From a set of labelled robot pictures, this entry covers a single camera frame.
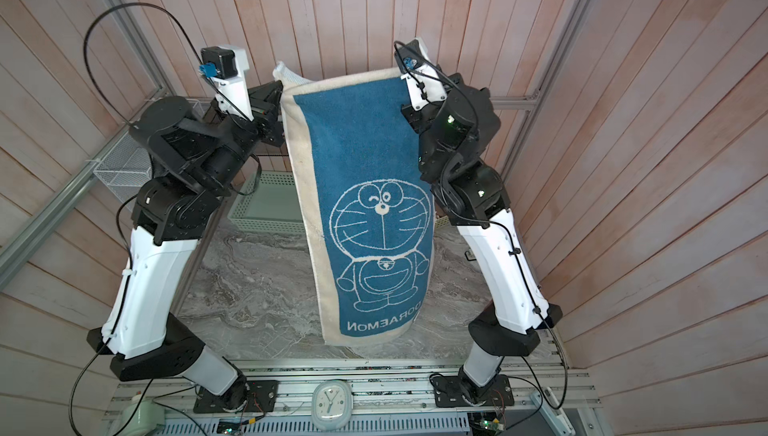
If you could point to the white analog clock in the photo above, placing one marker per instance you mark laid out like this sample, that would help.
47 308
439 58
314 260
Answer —
332 405

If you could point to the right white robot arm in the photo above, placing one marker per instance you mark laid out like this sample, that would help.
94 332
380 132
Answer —
455 123

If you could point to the white green bottle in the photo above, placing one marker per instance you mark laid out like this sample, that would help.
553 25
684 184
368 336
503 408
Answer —
142 418

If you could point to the green circuit board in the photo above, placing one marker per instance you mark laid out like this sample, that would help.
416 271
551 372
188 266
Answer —
485 424

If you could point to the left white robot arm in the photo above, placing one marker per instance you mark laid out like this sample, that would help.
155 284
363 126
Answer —
171 212

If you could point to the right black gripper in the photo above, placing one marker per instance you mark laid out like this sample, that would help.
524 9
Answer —
413 119

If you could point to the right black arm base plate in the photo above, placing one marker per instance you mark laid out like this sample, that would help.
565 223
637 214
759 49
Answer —
458 391

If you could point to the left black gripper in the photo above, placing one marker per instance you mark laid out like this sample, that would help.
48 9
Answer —
264 106

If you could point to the white wire mesh shelf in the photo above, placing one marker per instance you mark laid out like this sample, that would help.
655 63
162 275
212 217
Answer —
125 168

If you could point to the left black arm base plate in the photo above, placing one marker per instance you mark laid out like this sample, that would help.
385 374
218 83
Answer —
257 396

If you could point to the mint green plastic basket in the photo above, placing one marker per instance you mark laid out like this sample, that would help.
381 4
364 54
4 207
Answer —
268 203

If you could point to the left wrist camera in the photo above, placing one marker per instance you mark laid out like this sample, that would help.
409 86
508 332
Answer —
224 67

